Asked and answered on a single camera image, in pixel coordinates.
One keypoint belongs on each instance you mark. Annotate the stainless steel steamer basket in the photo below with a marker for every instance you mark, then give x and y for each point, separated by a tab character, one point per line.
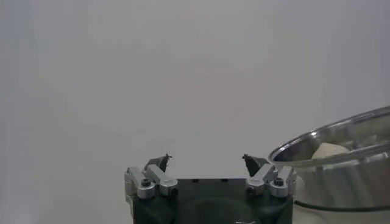
341	182

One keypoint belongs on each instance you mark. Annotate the white electric cooker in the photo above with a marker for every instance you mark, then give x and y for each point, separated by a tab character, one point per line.
335	217

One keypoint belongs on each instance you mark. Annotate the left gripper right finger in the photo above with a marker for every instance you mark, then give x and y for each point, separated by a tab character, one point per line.
262	178

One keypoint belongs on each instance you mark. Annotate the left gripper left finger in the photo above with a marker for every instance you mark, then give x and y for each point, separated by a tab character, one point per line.
160	179

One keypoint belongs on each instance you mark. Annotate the white steamed baozi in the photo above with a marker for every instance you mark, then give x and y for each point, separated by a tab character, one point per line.
330	150

